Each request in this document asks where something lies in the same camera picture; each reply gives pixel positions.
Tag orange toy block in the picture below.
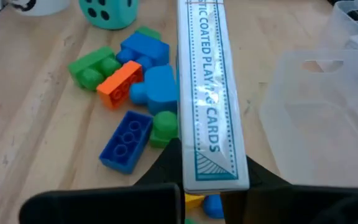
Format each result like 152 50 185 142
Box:
96 60 144 110

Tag teal-print playing card deck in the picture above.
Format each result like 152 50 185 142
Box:
176 0 250 195

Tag dark blue block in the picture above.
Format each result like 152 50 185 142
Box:
99 110 154 175

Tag large blue toy block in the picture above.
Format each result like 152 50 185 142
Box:
129 64 180 116

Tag teal foam die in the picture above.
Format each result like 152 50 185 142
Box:
78 0 139 31

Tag clear plastic bin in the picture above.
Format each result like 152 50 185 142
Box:
259 49 358 190
318 0 358 52

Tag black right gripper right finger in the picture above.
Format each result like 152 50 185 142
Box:
221 155 358 224

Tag white jack-o-lantern bucket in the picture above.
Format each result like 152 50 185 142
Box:
9 0 71 17

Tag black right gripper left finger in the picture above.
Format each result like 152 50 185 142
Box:
19 138 186 224

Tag yellow toy block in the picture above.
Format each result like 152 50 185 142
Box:
185 192 205 210

